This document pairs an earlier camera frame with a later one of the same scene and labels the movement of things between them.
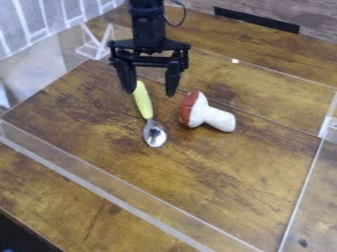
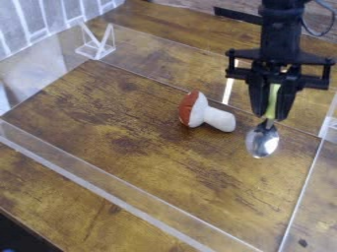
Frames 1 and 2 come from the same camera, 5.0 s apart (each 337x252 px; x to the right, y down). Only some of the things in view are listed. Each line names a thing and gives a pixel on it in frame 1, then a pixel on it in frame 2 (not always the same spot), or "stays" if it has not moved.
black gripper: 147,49 to 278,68
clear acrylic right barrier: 310,230 stays
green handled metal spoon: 154,132 to 262,139
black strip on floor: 255,20 stays
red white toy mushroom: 196,112 stays
